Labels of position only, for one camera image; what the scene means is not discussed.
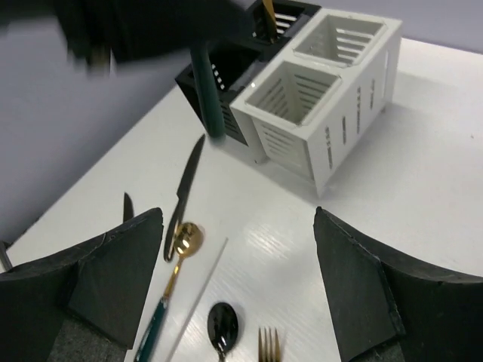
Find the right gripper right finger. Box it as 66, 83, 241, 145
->
313, 208, 482, 361

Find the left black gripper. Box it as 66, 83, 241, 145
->
1, 0, 254, 68

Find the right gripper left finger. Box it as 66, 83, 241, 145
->
1, 207, 163, 361

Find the gold knife green handle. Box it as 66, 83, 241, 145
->
262, 0, 277, 33
190, 42, 226, 146

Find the black knife lower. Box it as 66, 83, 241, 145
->
122, 192, 134, 222

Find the black knife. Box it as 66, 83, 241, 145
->
163, 134, 205, 262
122, 192, 134, 222

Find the black utensil caddy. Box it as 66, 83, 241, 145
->
174, 0, 321, 148

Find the clear chopstick left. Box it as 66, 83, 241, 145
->
166, 238, 229, 361

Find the black spoon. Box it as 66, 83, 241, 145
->
207, 302, 239, 361

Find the black knife upper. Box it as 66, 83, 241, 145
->
163, 134, 205, 262

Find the white utensil caddy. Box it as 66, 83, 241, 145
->
230, 8, 402, 194

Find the gold fork green handle left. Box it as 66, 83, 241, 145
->
258, 327, 281, 362

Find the gold spoon green handle left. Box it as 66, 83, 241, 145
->
134, 222, 204, 362

